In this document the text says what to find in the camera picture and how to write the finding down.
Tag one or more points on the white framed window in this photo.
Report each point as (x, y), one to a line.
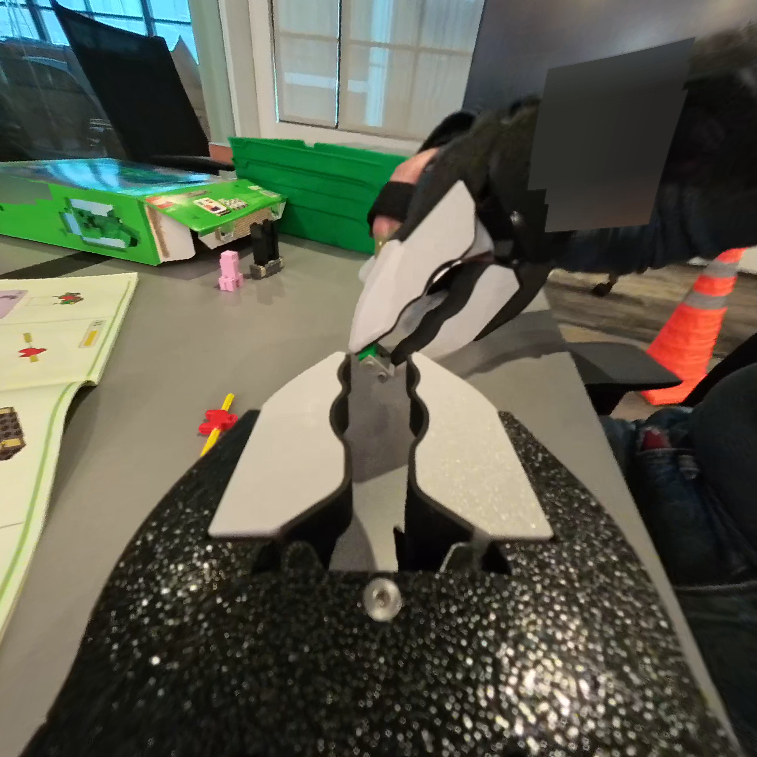
(378, 65)

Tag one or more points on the person's right hand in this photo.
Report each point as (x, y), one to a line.
(417, 168)

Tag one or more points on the green toy set box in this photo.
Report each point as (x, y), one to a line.
(100, 201)

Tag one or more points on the black computer monitor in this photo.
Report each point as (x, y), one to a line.
(508, 53)

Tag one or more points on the orange traffic cone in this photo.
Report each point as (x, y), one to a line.
(692, 337)

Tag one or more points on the pink toy pig figure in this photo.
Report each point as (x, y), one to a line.
(230, 272)

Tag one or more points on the black office chair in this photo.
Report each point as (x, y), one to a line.
(136, 88)

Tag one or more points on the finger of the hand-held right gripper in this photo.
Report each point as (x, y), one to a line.
(485, 301)
(414, 248)

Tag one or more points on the black toy brick build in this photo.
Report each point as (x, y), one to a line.
(265, 248)

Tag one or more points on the person's right forearm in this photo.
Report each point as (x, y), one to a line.
(709, 201)

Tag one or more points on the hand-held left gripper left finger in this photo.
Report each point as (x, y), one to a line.
(284, 461)

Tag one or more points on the white cardboard sheet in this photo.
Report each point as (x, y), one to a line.
(189, 71)

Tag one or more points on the dark framed window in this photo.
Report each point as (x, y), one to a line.
(29, 15)

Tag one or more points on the person's blue jeans legs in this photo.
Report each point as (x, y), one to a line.
(680, 491)

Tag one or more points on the grey desk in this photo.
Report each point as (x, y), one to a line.
(207, 331)

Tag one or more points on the red connector on yellow axle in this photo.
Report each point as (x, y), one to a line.
(217, 421)

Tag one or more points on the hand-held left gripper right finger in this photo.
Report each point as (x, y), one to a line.
(479, 467)

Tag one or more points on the pale green instruction booklet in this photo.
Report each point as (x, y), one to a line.
(41, 366)

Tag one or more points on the green plastic crate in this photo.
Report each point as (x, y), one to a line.
(319, 183)

